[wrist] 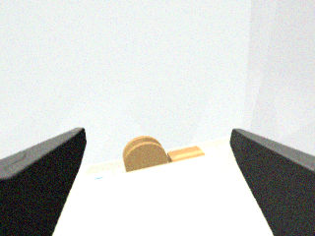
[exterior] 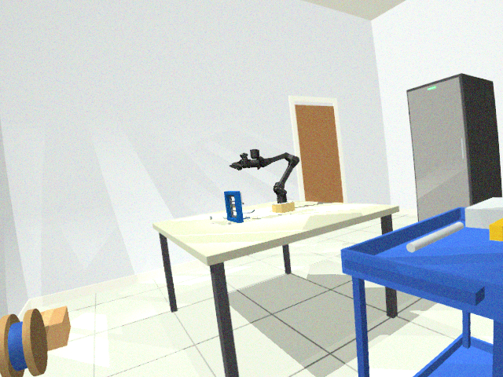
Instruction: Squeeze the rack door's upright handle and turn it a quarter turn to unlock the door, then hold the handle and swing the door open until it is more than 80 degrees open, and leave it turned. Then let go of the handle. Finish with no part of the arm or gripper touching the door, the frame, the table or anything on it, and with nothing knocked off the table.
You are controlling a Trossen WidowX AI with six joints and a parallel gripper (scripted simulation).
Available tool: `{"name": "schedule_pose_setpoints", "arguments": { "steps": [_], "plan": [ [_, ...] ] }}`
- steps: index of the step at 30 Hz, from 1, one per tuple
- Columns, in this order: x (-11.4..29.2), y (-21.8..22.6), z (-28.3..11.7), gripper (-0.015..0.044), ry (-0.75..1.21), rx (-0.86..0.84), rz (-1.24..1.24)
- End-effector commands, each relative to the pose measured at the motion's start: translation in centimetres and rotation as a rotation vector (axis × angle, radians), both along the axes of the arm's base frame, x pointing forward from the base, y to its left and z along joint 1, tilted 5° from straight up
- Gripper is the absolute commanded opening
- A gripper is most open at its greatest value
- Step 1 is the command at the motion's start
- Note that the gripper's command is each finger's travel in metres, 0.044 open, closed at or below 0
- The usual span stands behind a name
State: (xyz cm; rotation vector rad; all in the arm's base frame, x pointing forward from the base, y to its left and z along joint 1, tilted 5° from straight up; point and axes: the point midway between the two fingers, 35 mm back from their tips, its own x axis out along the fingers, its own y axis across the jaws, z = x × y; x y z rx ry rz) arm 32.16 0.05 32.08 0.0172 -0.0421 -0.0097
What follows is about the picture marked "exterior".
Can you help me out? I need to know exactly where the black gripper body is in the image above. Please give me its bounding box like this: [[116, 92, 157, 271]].
[[239, 158, 252, 170]]

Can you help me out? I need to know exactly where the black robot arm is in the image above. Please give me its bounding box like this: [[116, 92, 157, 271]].
[[240, 149, 300, 203]]

